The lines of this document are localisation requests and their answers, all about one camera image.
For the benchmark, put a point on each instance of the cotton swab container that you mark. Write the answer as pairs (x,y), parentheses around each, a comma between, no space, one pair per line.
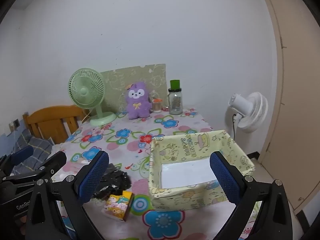
(157,107)

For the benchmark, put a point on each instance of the purple plush toy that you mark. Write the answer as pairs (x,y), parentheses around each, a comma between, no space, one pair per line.
(138,105)

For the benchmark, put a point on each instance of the yellow printed fabric storage box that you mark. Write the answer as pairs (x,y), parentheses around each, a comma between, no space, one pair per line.
(175,197)

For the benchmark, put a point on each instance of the green patterned board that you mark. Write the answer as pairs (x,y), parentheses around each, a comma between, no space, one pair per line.
(140,75)

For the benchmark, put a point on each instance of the green desk fan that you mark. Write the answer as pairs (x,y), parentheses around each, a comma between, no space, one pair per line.
(86,90)

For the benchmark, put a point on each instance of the colourful cartoon tissue pack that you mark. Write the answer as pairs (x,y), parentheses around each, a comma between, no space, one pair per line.
(117,205)

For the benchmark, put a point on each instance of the green plastic cap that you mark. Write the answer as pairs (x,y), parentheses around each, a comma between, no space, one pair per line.
(175,84)

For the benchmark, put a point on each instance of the white standing fan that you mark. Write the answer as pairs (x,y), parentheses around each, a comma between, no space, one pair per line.
(252,110)

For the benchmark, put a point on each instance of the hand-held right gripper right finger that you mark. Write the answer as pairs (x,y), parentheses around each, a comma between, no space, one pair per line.
(225,180)

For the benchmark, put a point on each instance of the grey plaid blanket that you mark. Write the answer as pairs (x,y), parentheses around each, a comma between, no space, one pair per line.
(37,145)

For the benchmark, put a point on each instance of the glass jar mug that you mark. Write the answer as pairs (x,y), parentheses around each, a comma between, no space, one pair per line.
(175,105)

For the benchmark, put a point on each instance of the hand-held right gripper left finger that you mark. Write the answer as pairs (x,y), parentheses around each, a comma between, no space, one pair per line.
(93,177)

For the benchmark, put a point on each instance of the beige wooden door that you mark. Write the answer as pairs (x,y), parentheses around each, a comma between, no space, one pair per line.
(300,105)

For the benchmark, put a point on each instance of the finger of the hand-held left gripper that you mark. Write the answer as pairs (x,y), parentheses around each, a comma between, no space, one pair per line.
(23,154)
(55,162)

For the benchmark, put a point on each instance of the dark wall socket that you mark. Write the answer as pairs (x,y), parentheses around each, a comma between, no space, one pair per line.
(16,123)

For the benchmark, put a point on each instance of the person's left hand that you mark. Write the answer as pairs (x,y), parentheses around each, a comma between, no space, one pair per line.
(22,223)

